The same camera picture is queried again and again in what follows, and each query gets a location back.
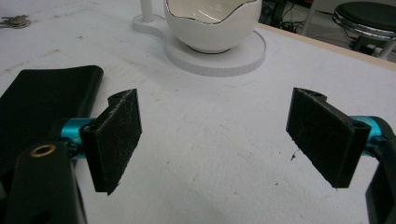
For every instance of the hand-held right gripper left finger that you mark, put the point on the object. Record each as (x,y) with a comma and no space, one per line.
(110,146)

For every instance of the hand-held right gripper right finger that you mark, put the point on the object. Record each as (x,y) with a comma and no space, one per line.
(327,140)

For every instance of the black leather glasses case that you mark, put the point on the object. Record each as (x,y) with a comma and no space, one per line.
(40,105)

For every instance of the white egg-shaped ceramic bowl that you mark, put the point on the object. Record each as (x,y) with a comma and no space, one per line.
(211,28)

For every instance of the black round stool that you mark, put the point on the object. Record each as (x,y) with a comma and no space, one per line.
(365,18)

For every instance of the white stand with round base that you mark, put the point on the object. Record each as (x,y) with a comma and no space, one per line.
(218,60)

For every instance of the bunch of keys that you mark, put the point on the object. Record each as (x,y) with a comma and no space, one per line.
(14,21)

